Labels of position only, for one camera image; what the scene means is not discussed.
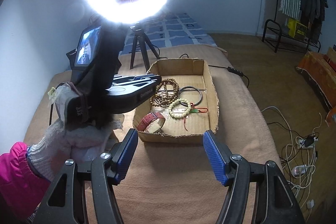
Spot black power cable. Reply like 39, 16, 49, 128
152, 47, 250, 88

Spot brown wooden bead necklace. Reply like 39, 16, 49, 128
149, 77, 180, 108

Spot red strap wristwatch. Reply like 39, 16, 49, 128
137, 112, 166, 134

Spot orange brown box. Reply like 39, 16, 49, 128
296, 51, 335, 111

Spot white power strip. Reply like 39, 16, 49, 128
295, 136, 318, 149

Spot pale green bead bracelet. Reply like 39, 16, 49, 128
168, 98, 193, 119

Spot blue bangle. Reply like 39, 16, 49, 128
178, 86, 203, 106

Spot yellow box on rack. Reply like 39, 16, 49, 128
287, 18, 307, 40

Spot pink left sleeve forearm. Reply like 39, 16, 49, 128
1, 142, 50, 223

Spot blue patterned bed sheet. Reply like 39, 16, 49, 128
119, 12, 219, 55

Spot hanging dark clothes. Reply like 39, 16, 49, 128
300, 0, 328, 43

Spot cardboard box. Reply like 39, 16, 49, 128
133, 59, 219, 144

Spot left hand white glove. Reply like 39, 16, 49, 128
27, 84, 124, 181

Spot green jade red cord pendant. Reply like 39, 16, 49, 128
183, 103, 209, 131

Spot black tripod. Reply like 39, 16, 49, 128
130, 23, 160, 71

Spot white cables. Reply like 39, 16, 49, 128
261, 105, 324, 212

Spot black clothes rack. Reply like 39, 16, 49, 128
262, 0, 328, 53

